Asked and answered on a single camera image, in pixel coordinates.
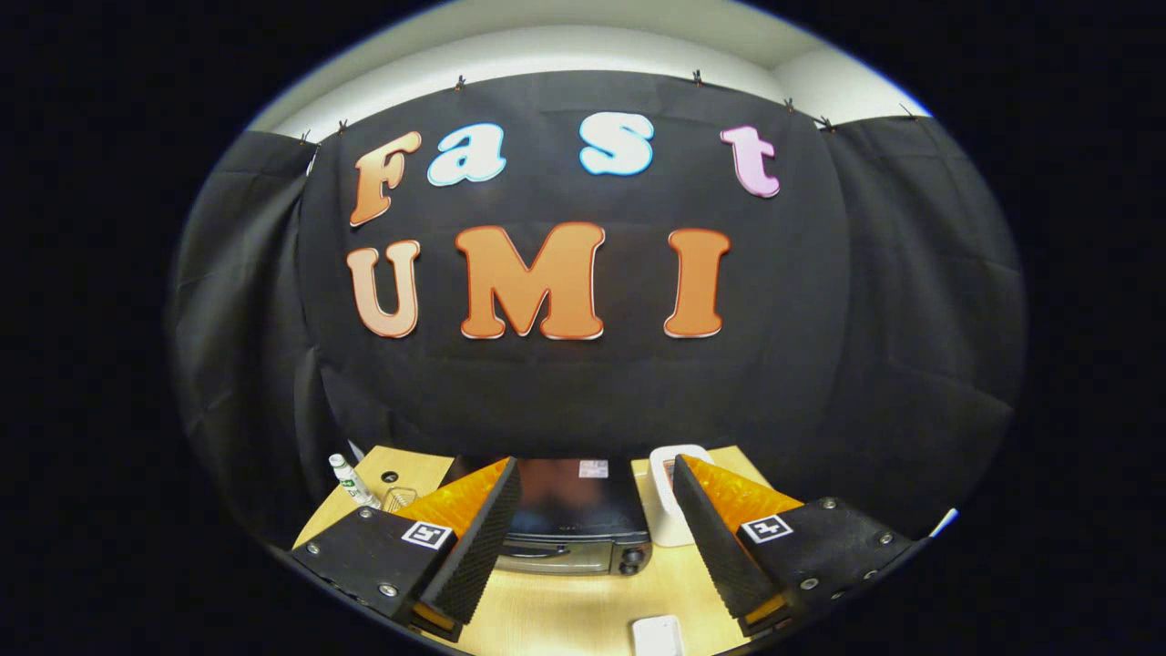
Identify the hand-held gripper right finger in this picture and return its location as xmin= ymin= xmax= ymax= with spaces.
xmin=671 ymin=453 xmax=916 ymax=639

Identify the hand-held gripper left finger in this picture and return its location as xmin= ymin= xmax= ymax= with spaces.
xmin=290 ymin=456 xmax=527 ymax=643

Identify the black toaster oven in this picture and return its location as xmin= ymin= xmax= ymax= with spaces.
xmin=442 ymin=456 xmax=654 ymax=577

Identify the white slot toaster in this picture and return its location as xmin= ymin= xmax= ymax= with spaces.
xmin=649 ymin=444 xmax=716 ymax=548

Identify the white rectangular plate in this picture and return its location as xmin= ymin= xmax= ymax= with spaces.
xmin=632 ymin=615 xmax=686 ymax=656

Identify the white bottle green label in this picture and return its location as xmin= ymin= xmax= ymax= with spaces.
xmin=328 ymin=453 xmax=382 ymax=509

